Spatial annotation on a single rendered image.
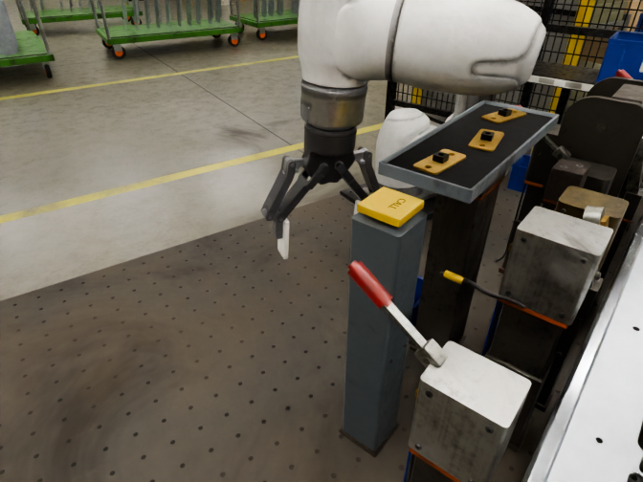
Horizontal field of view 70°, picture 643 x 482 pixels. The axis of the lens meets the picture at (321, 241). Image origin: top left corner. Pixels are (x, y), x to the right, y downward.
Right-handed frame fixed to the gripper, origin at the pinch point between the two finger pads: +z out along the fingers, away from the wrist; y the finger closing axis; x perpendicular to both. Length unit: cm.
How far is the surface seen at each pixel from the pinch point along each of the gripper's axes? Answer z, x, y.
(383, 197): -15.8, 14.9, -0.3
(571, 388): -1.5, 38.5, -13.3
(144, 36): 86, -648, -40
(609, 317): -2.3, 32.2, -27.4
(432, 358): -6.9, 32.6, 2.9
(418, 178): -16.3, 12.5, -7.2
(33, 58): 94, -571, 91
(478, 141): -17.4, 6.0, -22.7
